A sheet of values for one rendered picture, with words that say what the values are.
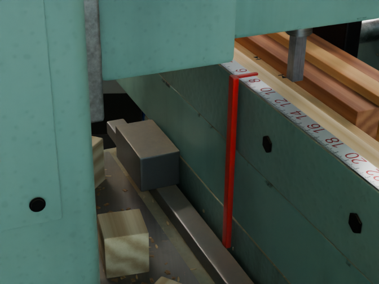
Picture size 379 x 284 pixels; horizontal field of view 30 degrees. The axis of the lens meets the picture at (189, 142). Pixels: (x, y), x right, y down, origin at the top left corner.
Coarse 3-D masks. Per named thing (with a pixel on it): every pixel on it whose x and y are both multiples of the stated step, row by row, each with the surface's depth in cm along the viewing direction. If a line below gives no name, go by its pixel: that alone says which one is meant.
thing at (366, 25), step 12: (336, 24) 56; (348, 24) 55; (360, 24) 55; (372, 24) 60; (324, 36) 58; (336, 36) 56; (348, 36) 55; (360, 36) 60; (372, 36) 61; (348, 48) 56
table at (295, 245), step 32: (160, 96) 65; (160, 128) 67; (192, 128) 59; (192, 160) 61; (224, 160) 54; (256, 192) 50; (256, 224) 51; (288, 224) 46; (288, 256) 47; (320, 256) 43
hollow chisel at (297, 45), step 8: (296, 40) 49; (304, 40) 50; (296, 48) 50; (304, 48) 50; (288, 56) 51; (296, 56) 50; (304, 56) 50; (288, 64) 51; (296, 64) 50; (304, 64) 51; (288, 72) 51; (296, 72) 51; (296, 80) 51
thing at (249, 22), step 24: (240, 0) 43; (264, 0) 43; (288, 0) 44; (312, 0) 45; (336, 0) 45; (360, 0) 46; (240, 24) 43; (264, 24) 44; (288, 24) 45; (312, 24) 46
